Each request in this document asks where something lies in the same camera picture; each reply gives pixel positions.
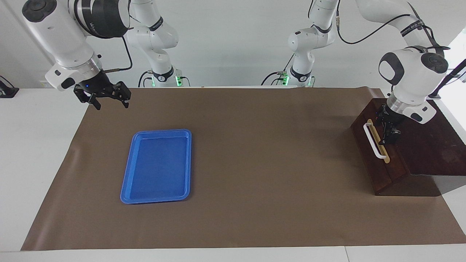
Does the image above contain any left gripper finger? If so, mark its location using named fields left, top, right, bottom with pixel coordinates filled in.
left=377, top=106, right=389, bottom=128
left=382, top=124, right=402, bottom=145

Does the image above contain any black angled pole stand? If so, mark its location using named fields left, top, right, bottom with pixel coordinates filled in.
left=424, top=59, right=466, bottom=99

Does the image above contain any wooden drawer with white handle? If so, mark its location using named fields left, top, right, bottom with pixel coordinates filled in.
left=352, top=99, right=410, bottom=193

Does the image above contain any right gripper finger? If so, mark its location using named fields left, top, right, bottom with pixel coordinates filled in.
left=110, top=81, right=132, bottom=109
left=73, top=86, right=102, bottom=111

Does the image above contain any black base cable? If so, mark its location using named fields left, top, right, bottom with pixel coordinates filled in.
left=138, top=70, right=154, bottom=88
left=261, top=55, right=295, bottom=87

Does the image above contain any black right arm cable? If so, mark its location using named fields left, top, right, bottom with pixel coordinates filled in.
left=101, top=35, right=133, bottom=73

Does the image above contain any brown paper mat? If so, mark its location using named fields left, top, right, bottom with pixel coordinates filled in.
left=21, top=87, right=466, bottom=251

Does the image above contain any small black stand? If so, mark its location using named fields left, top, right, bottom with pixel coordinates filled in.
left=0, top=76, right=19, bottom=99

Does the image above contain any dark wooden cabinet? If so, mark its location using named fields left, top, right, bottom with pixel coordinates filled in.
left=351, top=98, right=466, bottom=197

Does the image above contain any blue plastic tray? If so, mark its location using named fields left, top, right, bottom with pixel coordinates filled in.
left=120, top=129, right=192, bottom=205

